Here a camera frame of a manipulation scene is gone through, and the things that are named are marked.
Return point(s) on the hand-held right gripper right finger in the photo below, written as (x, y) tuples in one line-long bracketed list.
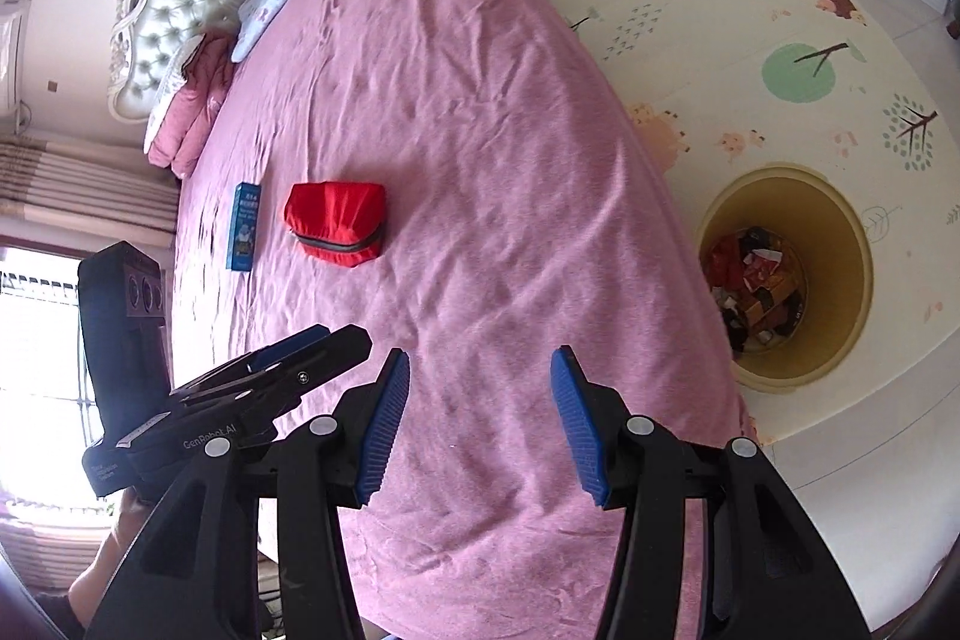
[(576, 422)]

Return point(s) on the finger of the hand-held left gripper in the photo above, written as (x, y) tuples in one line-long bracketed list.
[(289, 341), (300, 374)]

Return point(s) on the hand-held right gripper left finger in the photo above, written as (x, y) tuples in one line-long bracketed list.
[(384, 422)]

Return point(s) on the yellow round waste bin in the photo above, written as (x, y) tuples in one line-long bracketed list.
[(832, 280)]

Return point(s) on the person's left forearm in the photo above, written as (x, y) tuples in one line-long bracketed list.
[(109, 565)]

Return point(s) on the bright window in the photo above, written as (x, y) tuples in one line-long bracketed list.
[(37, 385)]

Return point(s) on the blue cardboard box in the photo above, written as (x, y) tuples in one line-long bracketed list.
[(244, 227)]

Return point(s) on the red zip pouch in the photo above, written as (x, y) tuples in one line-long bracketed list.
[(337, 220)]

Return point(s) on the striped beige curtain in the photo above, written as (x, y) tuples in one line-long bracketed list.
[(75, 190)]

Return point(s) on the pile of discarded packaging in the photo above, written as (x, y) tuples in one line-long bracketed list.
[(757, 287)]

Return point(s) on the pink bed sheet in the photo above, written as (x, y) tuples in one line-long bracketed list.
[(465, 160)]

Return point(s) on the pink folded quilt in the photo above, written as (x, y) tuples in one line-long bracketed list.
[(191, 108)]

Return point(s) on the white air conditioner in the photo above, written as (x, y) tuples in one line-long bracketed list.
[(13, 55)]

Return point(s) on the printed foam play mat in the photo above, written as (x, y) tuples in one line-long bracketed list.
[(750, 10)]

